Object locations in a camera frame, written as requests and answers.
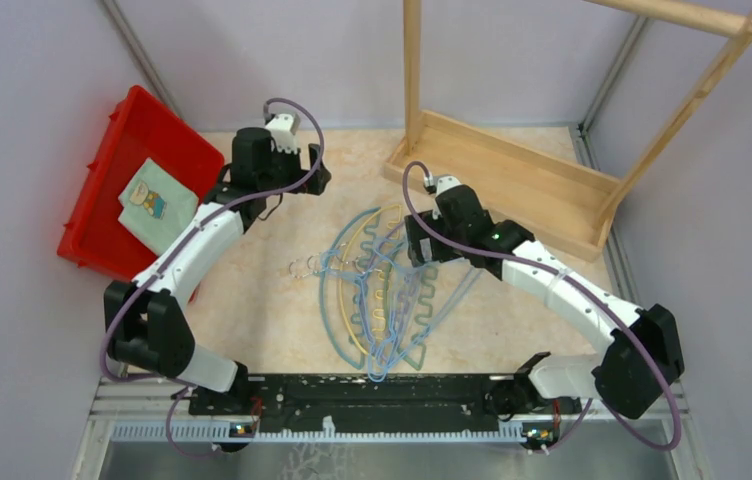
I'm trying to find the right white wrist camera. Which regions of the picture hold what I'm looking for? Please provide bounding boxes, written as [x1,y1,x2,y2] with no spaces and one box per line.
[423,173,462,198]

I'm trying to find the light green printed cloth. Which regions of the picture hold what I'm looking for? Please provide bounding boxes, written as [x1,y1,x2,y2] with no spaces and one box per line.
[118,158,199,256]

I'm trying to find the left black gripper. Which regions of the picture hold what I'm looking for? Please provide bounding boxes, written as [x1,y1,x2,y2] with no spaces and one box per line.
[259,140,331,196]

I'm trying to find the green wavy hanger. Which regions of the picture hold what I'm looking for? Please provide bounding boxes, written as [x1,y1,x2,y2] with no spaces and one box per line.
[367,266,438,379]

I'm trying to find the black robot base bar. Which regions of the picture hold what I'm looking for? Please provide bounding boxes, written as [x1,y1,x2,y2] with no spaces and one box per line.
[189,374,582,434]

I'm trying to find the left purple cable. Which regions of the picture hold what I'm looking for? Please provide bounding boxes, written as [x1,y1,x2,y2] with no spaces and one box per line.
[98,97,327,460]

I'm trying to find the teal blue wavy hanger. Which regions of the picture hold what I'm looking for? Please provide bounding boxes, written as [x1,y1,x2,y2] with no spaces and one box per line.
[317,206,384,371]

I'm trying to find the purple wavy hanger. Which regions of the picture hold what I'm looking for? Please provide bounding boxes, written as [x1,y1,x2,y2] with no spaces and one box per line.
[355,229,441,371]

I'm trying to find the yellow wavy hanger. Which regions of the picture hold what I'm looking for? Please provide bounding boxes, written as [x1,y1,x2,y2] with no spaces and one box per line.
[332,203,402,369]

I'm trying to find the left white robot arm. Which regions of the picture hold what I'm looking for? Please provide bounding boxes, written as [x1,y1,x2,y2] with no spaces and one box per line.
[99,117,332,414]

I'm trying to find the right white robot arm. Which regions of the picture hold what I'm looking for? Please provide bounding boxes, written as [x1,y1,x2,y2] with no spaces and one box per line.
[404,177,684,420]

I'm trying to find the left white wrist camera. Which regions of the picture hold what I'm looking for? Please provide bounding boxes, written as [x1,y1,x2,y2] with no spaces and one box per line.
[264,113,300,154]

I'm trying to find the light blue wire hanger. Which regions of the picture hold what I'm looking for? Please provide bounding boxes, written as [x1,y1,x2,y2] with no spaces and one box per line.
[321,257,431,382]
[312,242,426,381]
[366,264,481,382]
[313,248,395,372]

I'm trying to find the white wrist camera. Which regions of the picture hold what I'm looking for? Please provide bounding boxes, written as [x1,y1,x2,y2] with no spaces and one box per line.
[264,113,300,154]
[423,173,462,198]

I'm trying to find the wooden hanger rack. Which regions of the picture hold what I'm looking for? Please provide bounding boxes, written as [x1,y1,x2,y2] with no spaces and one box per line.
[383,1,752,261]

